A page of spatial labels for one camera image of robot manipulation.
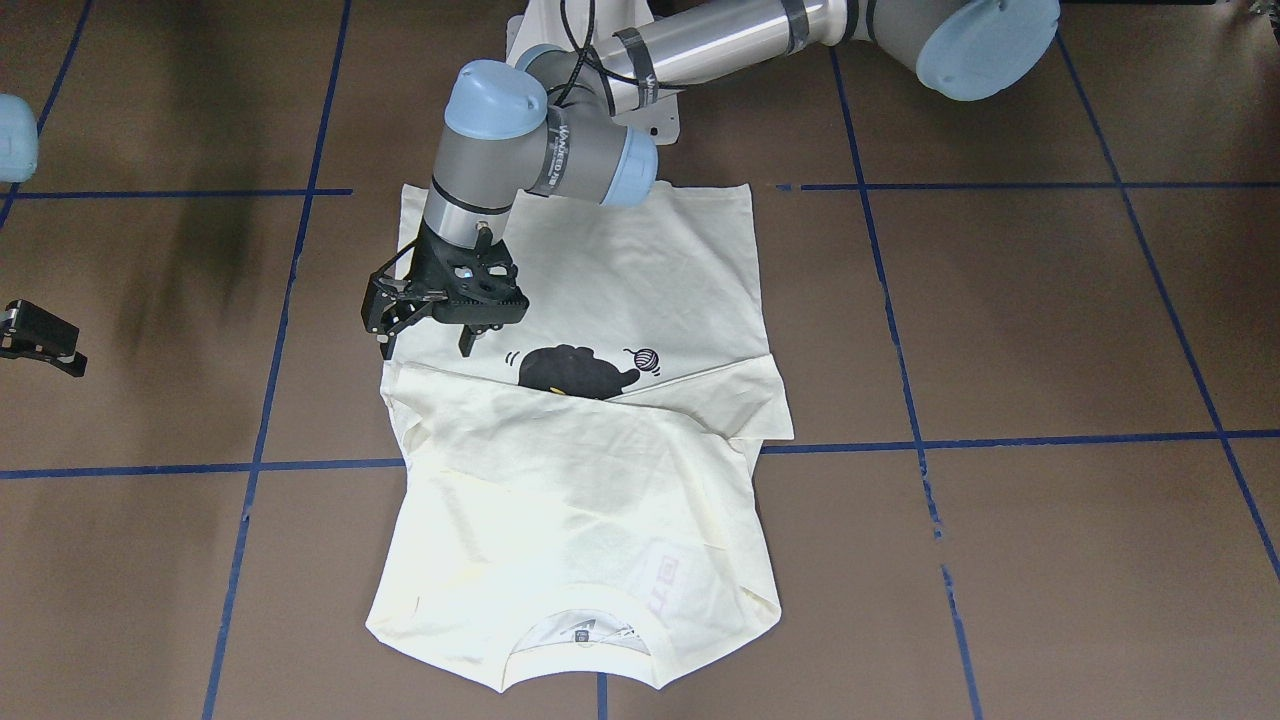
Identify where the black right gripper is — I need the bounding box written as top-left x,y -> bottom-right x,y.
1,299 -> 88,378

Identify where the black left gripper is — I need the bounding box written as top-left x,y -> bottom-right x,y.
361,222 -> 529,361

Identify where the cream long-sleeve cat t-shirt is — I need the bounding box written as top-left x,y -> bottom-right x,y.
365,182 -> 794,692

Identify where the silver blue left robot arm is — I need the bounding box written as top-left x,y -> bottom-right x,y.
361,1 -> 1060,359

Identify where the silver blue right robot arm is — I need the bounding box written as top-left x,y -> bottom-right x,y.
1,94 -> 88,378

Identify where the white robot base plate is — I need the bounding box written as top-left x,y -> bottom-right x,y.
506,0 -> 684,146

